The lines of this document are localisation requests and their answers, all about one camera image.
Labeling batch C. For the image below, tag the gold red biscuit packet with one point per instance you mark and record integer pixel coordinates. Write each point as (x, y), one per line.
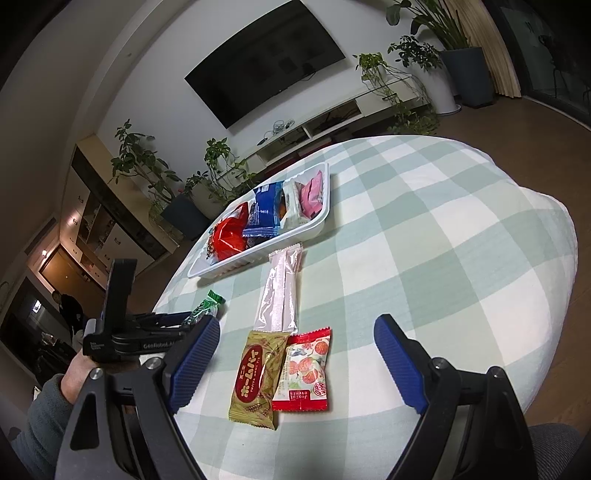
(256, 379)

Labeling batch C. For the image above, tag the black snack packet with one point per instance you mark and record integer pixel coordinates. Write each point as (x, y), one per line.
(251, 242)

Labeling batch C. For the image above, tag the grey sleeve left forearm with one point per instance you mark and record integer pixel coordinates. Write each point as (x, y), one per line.
(38, 445)

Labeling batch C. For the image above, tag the tall plant dark pot left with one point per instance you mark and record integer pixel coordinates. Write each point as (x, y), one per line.
(136, 159)

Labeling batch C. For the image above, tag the orange snack packet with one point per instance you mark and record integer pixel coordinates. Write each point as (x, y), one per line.
(282, 207)

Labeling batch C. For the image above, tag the strawberry white red packet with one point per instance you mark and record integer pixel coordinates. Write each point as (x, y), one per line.
(303, 385)

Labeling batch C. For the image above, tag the trailing vine plant left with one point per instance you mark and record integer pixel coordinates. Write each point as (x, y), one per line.
(227, 177)

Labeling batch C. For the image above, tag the dark blue snack packet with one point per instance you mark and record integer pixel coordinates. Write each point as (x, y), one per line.
(264, 214)

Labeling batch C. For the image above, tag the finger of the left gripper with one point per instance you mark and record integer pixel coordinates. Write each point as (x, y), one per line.
(159, 335)
(157, 320)

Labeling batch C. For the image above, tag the person's left hand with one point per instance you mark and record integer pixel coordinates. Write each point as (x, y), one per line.
(80, 367)

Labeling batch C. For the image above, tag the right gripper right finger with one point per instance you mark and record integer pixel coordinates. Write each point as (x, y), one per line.
(406, 361)

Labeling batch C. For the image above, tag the large leaf plant dark pot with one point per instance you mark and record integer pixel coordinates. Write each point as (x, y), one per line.
(465, 62)

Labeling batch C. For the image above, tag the beige curtain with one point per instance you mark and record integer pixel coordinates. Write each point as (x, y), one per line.
(481, 30)

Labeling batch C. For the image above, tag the white long snack packet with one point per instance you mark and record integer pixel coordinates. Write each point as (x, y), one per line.
(294, 215)

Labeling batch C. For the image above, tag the trailing vine plant right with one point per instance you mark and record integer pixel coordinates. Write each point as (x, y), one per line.
(403, 92)

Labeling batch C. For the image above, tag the plant in white pot right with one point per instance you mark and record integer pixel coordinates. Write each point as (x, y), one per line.
(424, 62)

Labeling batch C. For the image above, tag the checkered green white tablecloth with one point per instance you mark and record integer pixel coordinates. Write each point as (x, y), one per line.
(429, 230)

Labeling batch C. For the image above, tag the trailing vine plant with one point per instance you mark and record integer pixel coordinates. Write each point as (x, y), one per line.
(227, 177)
(403, 92)

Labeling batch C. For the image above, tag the black wall television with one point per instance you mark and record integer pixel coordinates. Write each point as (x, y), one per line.
(279, 49)

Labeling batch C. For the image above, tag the white plastic tray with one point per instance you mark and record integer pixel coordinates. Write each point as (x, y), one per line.
(201, 269)

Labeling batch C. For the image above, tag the pink snack bar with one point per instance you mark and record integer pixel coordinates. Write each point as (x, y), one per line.
(311, 196)

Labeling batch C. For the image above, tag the red snack bag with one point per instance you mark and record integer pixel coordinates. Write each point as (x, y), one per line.
(227, 239)

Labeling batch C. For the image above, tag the plant in white ribbed pot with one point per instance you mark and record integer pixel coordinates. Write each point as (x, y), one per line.
(204, 194)

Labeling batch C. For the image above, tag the green candy packet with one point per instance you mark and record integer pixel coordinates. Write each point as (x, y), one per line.
(209, 306)

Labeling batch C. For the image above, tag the pale pink long packet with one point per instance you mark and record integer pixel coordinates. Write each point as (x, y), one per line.
(277, 310)

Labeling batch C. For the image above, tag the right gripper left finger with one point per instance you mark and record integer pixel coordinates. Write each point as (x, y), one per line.
(187, 360)

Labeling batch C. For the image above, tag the white tv console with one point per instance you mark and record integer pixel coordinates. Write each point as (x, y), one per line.
(313, 128)

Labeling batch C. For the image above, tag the white wall cabinet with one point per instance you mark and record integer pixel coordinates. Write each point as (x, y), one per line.
(103, 219)

